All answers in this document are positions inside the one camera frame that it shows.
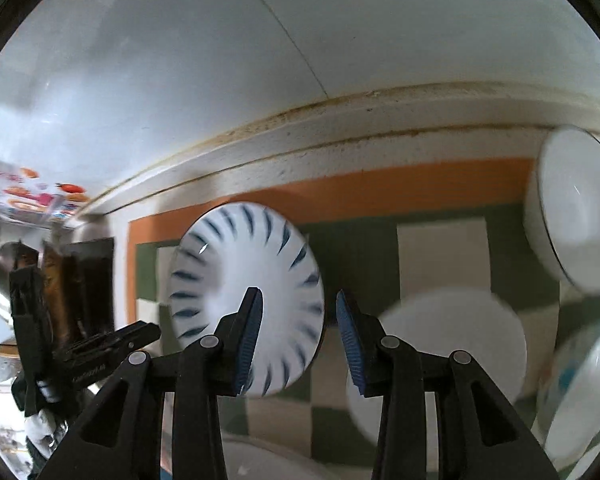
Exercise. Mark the colourful wall stickers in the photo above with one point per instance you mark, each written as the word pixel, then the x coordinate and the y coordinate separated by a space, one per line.
pixel 30 200

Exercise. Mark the white bowl with dark rim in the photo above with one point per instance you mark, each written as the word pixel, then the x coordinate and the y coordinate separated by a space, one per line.
pixel 575 210

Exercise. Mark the blue striped white plate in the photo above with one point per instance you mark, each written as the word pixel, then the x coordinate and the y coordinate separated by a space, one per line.
pixel 280 270

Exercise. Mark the white bowl with blue pattern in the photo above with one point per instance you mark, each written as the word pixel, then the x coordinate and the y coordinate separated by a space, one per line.
pixel 580 410

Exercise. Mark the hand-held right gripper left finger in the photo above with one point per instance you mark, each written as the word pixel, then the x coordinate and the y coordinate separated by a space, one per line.
pixel 247 340

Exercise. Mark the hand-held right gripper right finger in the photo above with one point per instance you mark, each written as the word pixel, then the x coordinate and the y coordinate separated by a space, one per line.
pixel 350 345

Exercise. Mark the steel steamer pot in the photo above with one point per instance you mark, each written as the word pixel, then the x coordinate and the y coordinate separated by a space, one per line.
pixel 2 280

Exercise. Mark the green checkered tablecloth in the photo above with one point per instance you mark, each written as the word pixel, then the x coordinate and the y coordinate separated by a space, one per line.
pixel 360 260

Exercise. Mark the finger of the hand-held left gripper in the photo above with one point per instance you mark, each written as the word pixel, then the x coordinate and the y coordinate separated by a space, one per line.
pixel 115 340

